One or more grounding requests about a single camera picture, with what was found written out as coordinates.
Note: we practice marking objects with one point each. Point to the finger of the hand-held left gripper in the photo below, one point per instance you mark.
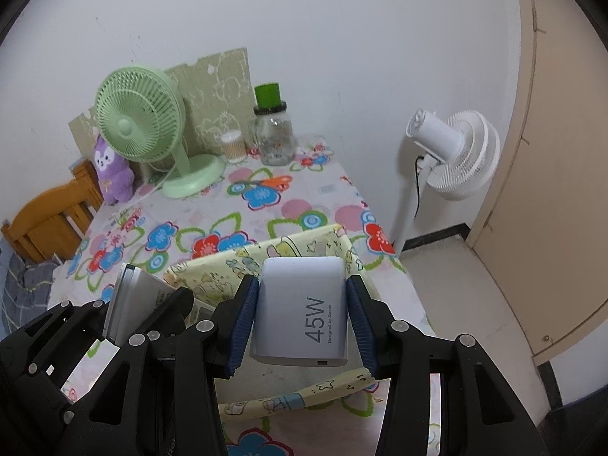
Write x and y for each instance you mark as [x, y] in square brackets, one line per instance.
[52, 332]
[175, 306]

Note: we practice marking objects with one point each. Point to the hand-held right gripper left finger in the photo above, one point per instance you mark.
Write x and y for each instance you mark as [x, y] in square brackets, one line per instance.
[241, 327]

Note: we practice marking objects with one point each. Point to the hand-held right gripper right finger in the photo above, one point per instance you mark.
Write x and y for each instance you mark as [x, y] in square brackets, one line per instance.
[362, 327]

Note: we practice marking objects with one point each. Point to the white charger block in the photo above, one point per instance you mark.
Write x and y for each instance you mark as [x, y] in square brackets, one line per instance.
[299, 308]

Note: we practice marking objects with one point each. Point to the yellow printed storage box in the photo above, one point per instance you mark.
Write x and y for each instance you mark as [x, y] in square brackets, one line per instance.
[294, 242]

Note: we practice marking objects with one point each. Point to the grey plaid cloth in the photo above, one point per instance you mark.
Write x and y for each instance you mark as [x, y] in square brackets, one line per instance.
[21, 289]

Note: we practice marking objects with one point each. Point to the floral tablecloth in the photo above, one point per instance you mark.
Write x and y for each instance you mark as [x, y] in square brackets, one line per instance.
[199, 209]

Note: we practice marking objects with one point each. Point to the wooden chair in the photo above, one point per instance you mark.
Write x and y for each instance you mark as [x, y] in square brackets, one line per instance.
[42, 218]

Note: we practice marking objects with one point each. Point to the purple plush toy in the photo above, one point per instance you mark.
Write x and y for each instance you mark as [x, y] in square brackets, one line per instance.
[113, 175]

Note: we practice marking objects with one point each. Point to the orange scissors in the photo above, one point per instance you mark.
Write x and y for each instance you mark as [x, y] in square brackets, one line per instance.
[278, 182]

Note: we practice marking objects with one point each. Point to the cotton swab container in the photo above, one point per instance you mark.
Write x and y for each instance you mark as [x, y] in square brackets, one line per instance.
[232, 147]

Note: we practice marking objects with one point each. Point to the green desk fan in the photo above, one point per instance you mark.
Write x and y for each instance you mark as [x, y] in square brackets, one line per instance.
[128, 128]

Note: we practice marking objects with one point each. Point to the glass jar with green lid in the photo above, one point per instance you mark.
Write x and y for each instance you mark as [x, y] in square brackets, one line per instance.
[273, 137]

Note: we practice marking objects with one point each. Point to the white standing fan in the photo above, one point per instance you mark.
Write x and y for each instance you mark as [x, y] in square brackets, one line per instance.
[460, 152]

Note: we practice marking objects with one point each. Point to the patterned cardboard panel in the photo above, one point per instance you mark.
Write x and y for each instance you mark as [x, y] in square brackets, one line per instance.
[223, 80]

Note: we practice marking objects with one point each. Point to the beige door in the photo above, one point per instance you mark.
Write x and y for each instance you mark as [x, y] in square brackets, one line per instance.
[560, 152]

